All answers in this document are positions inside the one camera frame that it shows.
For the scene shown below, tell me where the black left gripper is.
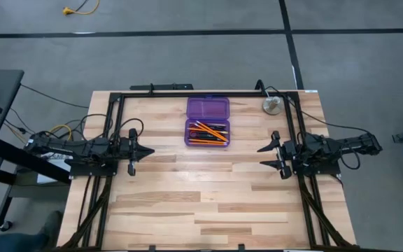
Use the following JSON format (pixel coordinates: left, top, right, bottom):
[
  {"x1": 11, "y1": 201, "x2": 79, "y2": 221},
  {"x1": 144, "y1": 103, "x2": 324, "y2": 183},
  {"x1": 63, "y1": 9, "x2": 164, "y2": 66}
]
[{"x1": 119, "y1": 128, "x2": 155, "y2": 176}]

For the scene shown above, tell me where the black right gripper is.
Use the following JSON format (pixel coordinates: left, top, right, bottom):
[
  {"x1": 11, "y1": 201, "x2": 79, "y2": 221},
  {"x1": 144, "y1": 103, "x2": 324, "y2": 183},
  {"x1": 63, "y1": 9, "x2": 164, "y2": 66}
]
[{"x1": 257, "y1": 131, "x2": 297, "y2": 180}]

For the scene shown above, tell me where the purple plastic supply box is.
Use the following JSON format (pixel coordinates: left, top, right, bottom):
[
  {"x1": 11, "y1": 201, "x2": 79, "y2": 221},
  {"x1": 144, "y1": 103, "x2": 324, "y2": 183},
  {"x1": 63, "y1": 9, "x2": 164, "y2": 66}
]
[{"x1": 183, "y1": 96, "x2": 231, "y2": 148}]

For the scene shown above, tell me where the metal cylinder on round base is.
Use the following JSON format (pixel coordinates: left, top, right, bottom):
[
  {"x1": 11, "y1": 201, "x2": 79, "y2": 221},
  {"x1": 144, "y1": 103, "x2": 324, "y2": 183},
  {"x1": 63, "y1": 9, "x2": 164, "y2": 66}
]
[{"x1": 262, "y1": 95, "x2": 283, "y2": 116}]

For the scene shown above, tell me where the black bar device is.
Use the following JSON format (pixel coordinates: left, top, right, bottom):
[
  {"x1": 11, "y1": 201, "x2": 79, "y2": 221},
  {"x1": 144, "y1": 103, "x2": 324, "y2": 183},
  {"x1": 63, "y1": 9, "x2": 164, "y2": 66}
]
[{"x1": 129, "y1": 83, "x2": 195, "y2": 91}]

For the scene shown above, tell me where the white paper sheet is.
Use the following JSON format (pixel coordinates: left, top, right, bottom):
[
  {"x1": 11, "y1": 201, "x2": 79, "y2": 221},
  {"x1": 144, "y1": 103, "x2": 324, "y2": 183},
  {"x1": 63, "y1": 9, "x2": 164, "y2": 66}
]
[{"x1": 36, "y1": 153, "x2": 72, "y2": 186}]

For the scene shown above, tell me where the person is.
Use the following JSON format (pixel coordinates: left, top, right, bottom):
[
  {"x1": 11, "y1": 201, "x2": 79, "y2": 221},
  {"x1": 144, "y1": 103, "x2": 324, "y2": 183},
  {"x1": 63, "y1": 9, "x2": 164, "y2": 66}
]
[{"x1": 0, "y1": 209, "x2": 63, "y2": 252}]

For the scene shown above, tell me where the black cable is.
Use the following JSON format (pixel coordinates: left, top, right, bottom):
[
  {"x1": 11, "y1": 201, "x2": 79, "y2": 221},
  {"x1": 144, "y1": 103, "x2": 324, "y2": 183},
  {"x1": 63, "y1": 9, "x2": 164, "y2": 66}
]
[
  {"x1": 255, "y1": 79, "x2": 374, "y2": 136},
  {"x1": 112, "y1": 118, "x2": 145, "y2": 141},
  {"x1": 19, "y1": 83, "x2": 90, "y2": 110},
  {"x1": 339, "y1": 143, "x2": 362, "y2": 172}
]

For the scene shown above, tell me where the black metal table frame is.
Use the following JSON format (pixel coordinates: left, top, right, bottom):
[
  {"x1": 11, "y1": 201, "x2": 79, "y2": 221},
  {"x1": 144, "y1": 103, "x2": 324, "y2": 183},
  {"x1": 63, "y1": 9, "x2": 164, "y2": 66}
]
[{"x1": 57, "y1": 90, "x2": 358, "y2": 252}]

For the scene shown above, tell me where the yellow arm cable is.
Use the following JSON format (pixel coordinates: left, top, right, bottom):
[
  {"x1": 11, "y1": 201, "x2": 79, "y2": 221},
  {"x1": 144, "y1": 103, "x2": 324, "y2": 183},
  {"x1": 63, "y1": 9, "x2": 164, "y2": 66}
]
[{"x1": 49, "y1": 124, "x2": 73, "y2": 141}]

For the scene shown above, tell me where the yellow floor cable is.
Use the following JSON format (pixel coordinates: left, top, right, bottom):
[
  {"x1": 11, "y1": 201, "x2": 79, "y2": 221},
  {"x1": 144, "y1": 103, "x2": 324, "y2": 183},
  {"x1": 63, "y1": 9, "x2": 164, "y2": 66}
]
[{"x1": 62, "y1": 0, "x2": 101, "y2": 16}]

